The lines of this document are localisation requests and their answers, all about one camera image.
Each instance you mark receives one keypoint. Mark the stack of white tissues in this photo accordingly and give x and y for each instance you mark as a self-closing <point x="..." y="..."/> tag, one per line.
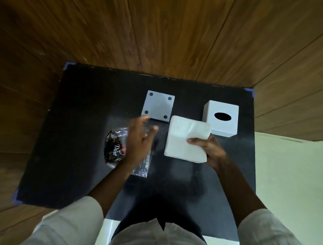
<point x="181" y="141"/>

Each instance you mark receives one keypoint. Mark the white tissue box cover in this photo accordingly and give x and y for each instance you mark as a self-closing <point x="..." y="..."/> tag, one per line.
<point x="223" y="125"/>

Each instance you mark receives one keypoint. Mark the white shirt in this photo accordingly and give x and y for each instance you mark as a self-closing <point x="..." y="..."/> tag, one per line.
<point x="70" y="222"/>

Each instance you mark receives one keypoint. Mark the black printed plastic wrapper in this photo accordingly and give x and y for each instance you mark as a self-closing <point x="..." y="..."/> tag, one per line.
<point x="114" y="149"/>

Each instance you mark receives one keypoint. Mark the black table mat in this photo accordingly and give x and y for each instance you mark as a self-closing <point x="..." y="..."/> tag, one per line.
<point x="83" y="121"/>

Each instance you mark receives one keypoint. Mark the white square base plate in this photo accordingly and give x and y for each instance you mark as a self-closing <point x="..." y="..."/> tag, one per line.
<point x="157" y="106"/>

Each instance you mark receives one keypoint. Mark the person's left forearm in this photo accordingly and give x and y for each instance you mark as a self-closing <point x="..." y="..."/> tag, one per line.
<point x="111" y="184"/>

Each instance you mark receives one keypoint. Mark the person's left hand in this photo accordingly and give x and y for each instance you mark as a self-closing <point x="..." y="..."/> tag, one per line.
<point x="137" y="143"/>

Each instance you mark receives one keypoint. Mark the person's right hand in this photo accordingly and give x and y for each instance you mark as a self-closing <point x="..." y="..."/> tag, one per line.
<point x="213" y="151"/>

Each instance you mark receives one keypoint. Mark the person's right thumb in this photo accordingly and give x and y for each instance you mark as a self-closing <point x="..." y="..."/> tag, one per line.
<point x="198" y="141"/>

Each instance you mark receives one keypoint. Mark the person's left thumb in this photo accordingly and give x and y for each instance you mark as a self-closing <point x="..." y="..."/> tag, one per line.
<point x="152" y="131"/>

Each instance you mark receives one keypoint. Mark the person's right forearm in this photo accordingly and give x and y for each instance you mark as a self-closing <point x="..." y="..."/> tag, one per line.
<point x="237" y="191"/>

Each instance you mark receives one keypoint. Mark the blue tape piece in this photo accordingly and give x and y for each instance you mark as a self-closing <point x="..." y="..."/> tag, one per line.
<point x="251" y="92"/>
<point x="17" y="196"/>
<point x="67" y="66"/>

